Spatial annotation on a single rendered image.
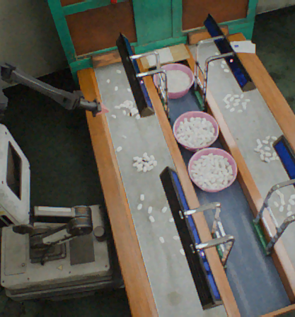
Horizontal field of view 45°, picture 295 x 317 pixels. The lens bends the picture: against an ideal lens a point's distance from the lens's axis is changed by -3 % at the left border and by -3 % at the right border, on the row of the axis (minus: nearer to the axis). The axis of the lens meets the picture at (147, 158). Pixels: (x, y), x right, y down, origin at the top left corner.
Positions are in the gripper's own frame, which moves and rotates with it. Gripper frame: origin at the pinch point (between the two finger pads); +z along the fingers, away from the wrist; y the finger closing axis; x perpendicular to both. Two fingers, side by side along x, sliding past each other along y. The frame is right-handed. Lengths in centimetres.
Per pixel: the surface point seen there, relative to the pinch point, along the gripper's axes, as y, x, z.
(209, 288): -117, -32, 3
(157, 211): -65, 1, 19
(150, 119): -4.5, -6.5, 25.8
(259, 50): 110, -39, 175
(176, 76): 27, -23, 45
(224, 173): -52, -26, 50
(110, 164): -30.8, 10.8, 2.4
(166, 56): 42, -25, 40
